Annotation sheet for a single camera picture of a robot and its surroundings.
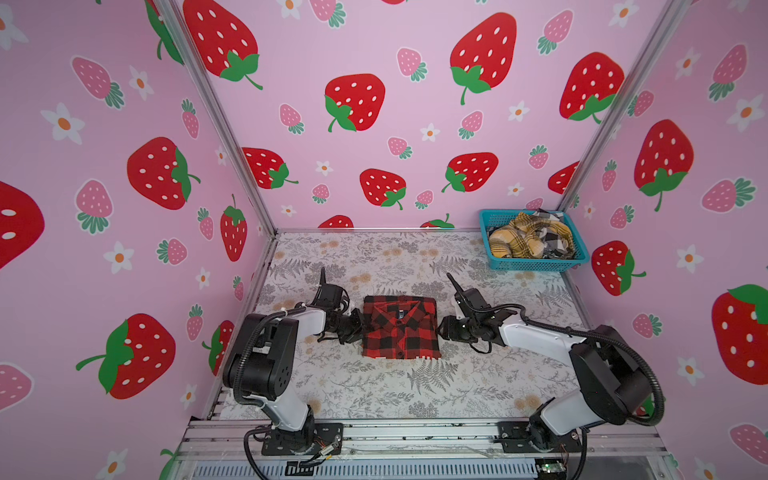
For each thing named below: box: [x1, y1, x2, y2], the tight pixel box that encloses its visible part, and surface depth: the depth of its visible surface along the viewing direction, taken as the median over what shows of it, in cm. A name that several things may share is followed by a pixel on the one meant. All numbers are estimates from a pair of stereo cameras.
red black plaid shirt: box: [362, 295, 442, 360], surface depth 92 cm
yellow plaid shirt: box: [490, 212, 574, 259], surface depth 106 cm
